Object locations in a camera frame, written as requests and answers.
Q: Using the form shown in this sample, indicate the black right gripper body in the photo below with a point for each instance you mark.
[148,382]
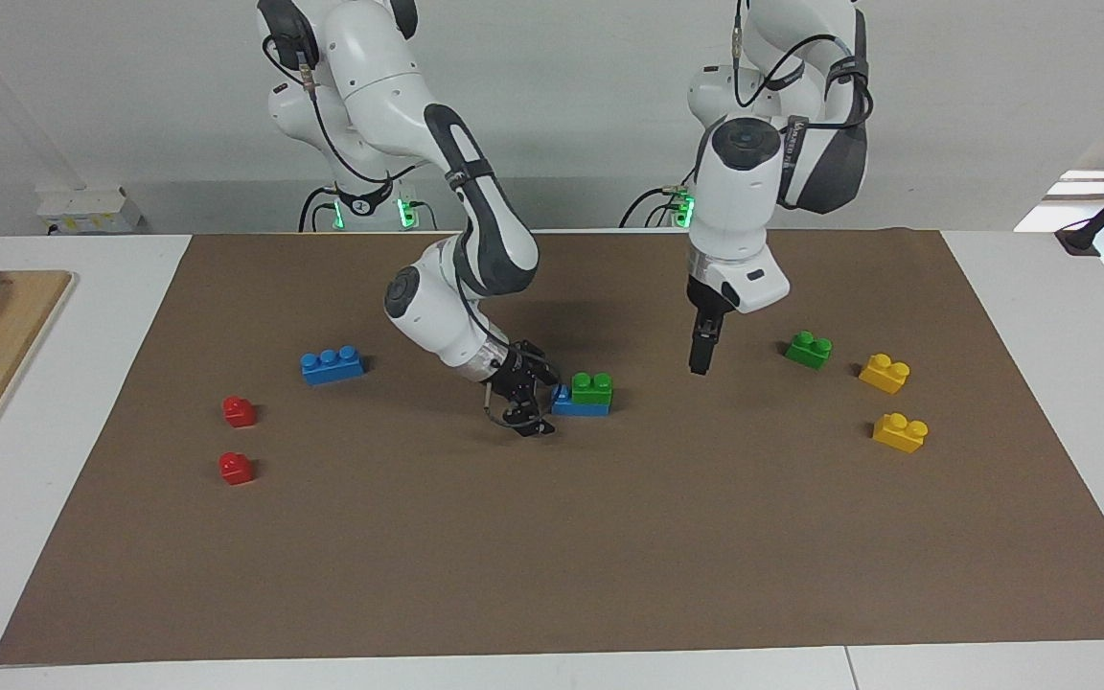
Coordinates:
[514,379]

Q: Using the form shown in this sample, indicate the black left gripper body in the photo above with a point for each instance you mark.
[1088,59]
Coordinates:
[705,307]

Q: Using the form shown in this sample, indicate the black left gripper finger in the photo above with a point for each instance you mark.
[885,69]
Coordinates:
[707,353]
[695,353]

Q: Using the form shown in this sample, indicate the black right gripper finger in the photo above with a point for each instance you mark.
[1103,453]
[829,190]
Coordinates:
[544,369]
[533,425]

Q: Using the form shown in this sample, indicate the blue three-stud toy brick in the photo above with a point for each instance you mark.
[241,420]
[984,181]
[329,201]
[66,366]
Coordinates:
[332,368]
[581,410]

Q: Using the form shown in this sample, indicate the green two-stud toy brick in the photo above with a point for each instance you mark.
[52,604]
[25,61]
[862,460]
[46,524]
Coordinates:
[806,351]
[592,390]

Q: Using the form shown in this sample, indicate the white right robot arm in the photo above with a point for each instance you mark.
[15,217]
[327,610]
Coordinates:
[370,67]

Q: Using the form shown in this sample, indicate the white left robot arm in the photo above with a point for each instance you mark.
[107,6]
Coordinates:
[729,211]

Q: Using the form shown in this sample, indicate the brown paper table mat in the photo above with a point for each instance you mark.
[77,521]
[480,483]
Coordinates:
[609,537]

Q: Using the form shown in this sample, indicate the yellow two-stud toy brick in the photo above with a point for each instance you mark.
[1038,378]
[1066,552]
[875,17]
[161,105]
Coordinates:
[884,376]
[899,434]

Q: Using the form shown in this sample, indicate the red one-stud toy brick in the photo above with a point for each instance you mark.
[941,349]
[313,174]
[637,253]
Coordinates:
[236,470]
[240,413]

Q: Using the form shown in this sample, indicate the white cardboard box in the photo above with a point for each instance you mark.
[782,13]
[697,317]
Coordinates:
[87,211]

